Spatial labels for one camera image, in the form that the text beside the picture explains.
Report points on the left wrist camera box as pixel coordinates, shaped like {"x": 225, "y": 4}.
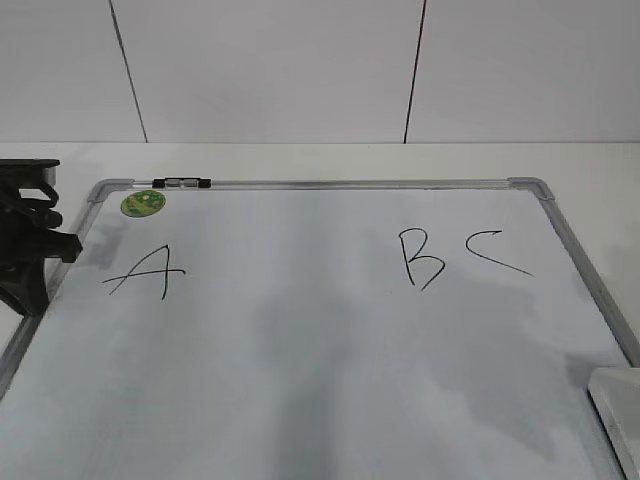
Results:
{"x": 29, "y": 173}

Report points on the white whiteboard with aluminium frame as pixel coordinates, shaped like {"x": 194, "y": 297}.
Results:
{"x": 370, "y": 330}

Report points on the white whiteboard eraser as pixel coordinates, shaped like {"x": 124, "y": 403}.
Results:
{"x": 615, "y": 394}

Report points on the green round magnet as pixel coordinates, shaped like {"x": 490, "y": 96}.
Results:
{"x": 142, "y": 204}

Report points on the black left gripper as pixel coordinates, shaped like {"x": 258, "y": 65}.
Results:
{"x": 28, "y": 238}

